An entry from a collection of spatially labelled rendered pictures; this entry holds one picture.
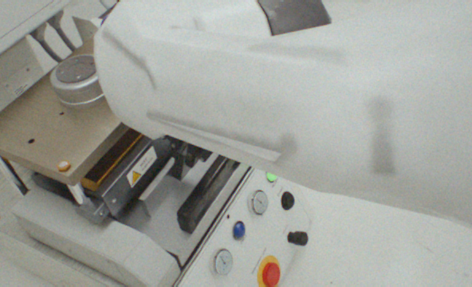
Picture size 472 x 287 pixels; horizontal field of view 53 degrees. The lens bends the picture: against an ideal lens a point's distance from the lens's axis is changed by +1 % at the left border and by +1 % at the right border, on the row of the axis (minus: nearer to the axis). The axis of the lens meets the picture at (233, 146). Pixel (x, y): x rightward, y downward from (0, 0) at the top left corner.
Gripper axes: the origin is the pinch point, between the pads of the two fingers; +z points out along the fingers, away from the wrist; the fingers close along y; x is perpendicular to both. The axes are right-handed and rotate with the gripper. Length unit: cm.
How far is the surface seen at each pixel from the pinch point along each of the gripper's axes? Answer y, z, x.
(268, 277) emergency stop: 18.9, 16.7, -1.2
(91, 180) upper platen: -7.8, -0.9, -10.3
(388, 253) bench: 35.2, 16.5, 14.5
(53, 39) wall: -58, 36, 33
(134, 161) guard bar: -4.9, -1.4, -5.0
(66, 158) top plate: -10.2, -5.5, -11.4
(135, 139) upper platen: -7.1, -1.2, -1.8
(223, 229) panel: 9.3, 8.4, -2.0
